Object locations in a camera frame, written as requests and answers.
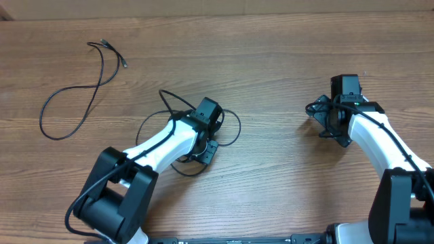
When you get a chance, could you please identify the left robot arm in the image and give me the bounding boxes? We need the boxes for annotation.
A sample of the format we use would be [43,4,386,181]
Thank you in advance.
[67,98,222,243]

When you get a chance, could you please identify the thick black cable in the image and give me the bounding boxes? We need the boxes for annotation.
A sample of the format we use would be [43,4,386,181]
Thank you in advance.
[135,108,242,178]

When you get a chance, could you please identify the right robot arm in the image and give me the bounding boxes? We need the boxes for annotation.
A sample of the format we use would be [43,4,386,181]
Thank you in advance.
[305,75,433,243]

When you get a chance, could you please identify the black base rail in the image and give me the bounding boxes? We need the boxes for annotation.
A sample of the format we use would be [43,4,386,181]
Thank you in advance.
[149,223,434,244]

